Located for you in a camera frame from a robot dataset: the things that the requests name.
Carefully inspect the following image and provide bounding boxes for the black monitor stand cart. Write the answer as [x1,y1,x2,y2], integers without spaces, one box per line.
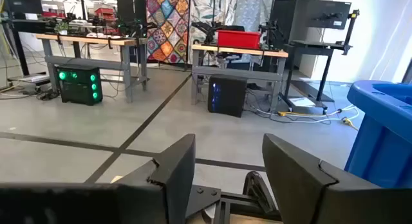
[279,10,360,114]

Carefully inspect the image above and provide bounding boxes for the white floor cable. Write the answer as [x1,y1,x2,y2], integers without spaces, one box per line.
[250,104,360,125]

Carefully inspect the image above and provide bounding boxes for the white leaf-patterned cloth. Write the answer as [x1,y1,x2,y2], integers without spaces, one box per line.
[189,0,234,46]

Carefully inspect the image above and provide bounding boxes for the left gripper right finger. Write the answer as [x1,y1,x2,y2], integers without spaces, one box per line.
[262,133,412,224]

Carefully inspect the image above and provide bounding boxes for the flat white box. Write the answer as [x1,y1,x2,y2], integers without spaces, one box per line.
[19,74,51,84]

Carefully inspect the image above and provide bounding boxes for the wooden workbench grey legs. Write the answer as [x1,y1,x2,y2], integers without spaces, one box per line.
[35,33,149,104]
[191,43,289,112]

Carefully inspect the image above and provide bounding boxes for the large blue plastic bin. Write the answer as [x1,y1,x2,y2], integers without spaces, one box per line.
[344,79,412,189]

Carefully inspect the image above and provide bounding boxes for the black monitor on stand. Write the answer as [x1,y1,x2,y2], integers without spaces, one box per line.
[305,0,352,30]

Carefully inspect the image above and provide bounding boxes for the colourful patchwork quilt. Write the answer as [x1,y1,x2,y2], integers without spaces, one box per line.
[145,0,190,64]

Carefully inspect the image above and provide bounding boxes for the grey-blue patterned cloth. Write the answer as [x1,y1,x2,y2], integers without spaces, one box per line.
[231,0,274,33]

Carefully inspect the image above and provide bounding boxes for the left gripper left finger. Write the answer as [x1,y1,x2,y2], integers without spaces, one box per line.
[117,133,196,224]

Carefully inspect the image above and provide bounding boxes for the yellow floor cable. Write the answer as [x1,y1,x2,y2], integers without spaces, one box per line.
[278,110,360,131]

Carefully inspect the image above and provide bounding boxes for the red plastic tub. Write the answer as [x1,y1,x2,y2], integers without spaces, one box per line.
[217,30,261,50]

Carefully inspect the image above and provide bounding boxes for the red storage crate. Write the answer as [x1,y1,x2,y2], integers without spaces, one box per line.
[95,7,116,21]

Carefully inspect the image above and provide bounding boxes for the black computer tower blue lights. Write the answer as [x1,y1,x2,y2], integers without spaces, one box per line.
[207,74,248,118]

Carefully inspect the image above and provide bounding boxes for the black computer tower green lights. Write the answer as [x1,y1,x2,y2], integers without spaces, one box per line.
[55,65,104,106]

